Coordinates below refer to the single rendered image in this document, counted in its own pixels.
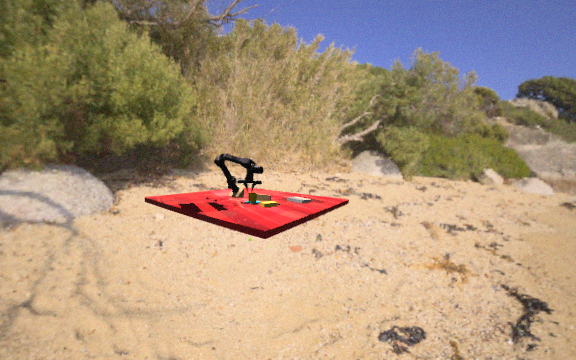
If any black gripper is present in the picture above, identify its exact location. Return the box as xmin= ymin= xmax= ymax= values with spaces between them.
xmin=238 ymin=173 xmax=262 ymax=193

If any white flat rectangular block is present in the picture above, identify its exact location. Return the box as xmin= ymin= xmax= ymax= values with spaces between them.
xmin=287 ymin=196 xmax=312 ymax=203

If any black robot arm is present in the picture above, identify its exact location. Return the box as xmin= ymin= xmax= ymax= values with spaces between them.
xmin=214 ymin=153 xmax=263 ymax=193

